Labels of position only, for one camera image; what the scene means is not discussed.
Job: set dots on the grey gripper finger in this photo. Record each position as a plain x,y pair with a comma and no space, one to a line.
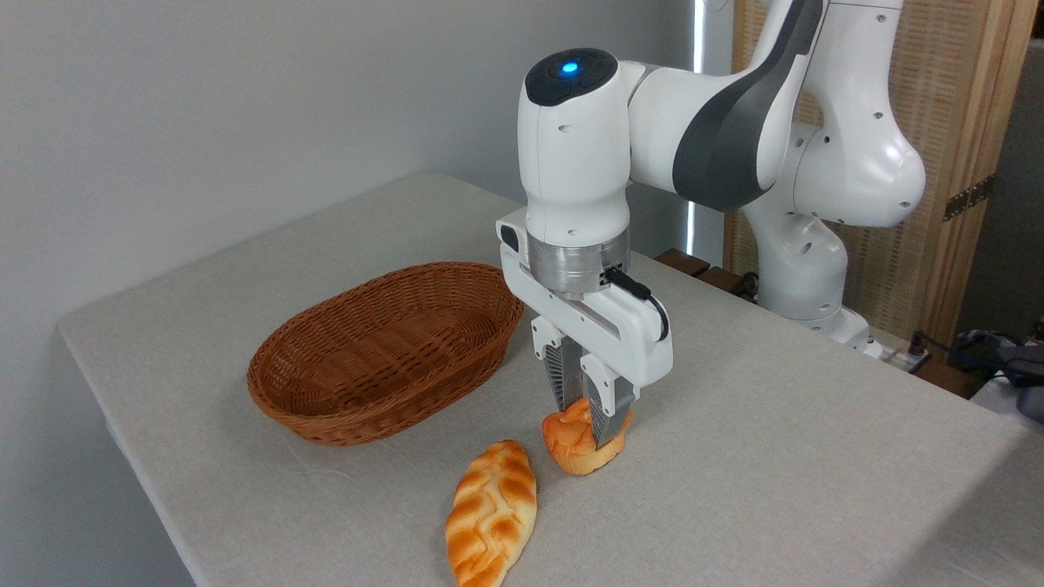
563,367
608,403

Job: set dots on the grey tablecloth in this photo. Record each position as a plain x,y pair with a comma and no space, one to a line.
775,448

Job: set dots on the brown wicker basket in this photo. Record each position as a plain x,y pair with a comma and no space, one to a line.
367,367

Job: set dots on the round orange bread bun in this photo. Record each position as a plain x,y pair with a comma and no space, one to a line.
571,456

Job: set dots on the dark grey device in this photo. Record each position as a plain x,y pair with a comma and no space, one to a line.
1032,403

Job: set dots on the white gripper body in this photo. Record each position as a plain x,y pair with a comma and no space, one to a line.
620,334

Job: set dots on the silver metal wrist flange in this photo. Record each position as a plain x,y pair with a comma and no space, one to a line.
571,265

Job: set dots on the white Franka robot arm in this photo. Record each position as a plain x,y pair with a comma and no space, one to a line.
571,163

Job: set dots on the wooden rattan folding screen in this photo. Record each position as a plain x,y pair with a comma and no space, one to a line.
962,81

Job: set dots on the bright vertical light strip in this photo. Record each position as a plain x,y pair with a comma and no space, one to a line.
697,24

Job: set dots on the long braided bread loaf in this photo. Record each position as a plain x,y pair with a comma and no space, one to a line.
491,514

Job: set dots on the metal screen hinge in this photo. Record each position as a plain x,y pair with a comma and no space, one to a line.
969,198

